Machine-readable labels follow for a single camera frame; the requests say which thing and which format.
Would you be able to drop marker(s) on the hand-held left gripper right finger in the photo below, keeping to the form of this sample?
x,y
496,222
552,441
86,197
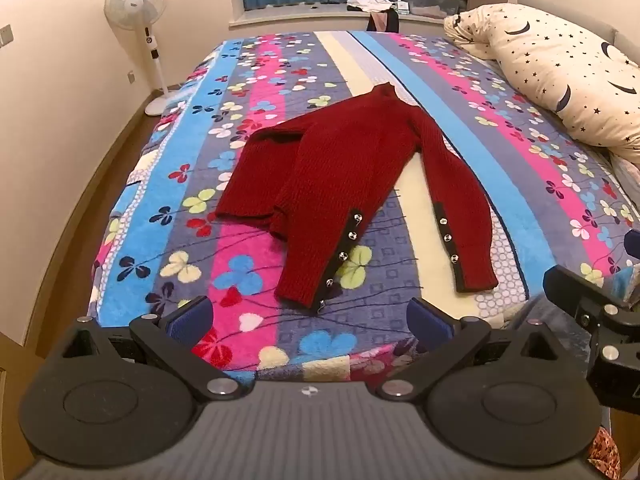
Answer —
x,y
429,322

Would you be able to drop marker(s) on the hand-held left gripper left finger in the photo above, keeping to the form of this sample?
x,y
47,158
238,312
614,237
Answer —
x,y
191,321

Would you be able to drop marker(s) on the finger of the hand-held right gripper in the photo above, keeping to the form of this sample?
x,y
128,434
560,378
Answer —
x,y
570,287
633,245

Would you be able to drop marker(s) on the red knit sweater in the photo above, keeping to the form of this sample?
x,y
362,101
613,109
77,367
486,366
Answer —
x,y
325,160

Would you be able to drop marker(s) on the dark and pink clothes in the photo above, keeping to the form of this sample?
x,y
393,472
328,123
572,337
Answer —
x,y
382,21

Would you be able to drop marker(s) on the white clothes pile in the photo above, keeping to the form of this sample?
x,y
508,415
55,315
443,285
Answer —
x,y
367,1

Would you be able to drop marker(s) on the floral striped fleece blanket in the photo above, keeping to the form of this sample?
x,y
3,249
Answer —
x,y
400,260

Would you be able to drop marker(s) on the orange patterned cloth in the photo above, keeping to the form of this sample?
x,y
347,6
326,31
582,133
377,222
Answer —
x,y
606,452

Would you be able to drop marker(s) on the white standing fan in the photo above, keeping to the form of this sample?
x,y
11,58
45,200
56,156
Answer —
x,y
134,2

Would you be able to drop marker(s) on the white window sill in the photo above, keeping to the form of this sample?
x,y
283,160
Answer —
x,y
300,14

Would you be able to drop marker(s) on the wall light switch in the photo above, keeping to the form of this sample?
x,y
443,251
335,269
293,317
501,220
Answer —
x,y
5,35

